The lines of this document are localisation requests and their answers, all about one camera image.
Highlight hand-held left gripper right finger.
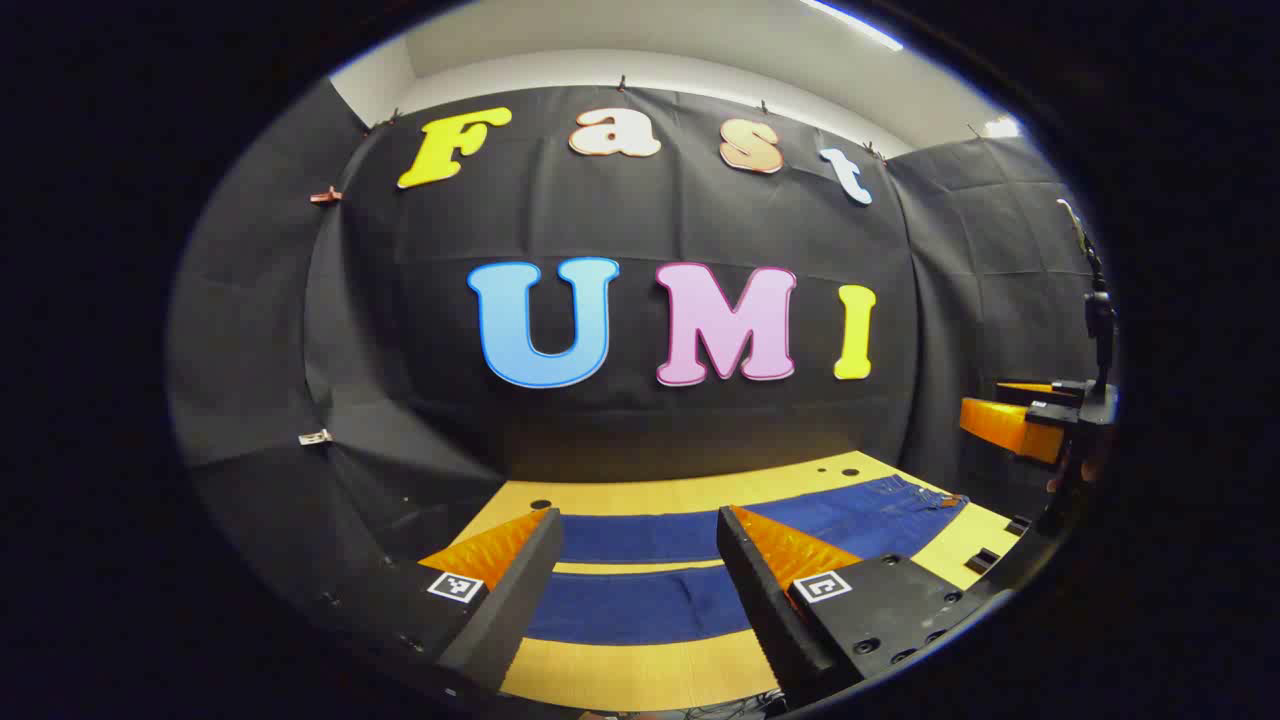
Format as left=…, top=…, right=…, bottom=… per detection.
left=716, top=505, right=996, bottom=713

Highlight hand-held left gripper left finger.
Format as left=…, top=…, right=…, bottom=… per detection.
left=310, top=508, right=564, bottom=706

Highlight blue jeans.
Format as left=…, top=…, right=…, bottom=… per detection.
left=525, top=475, right=969, bottom=646

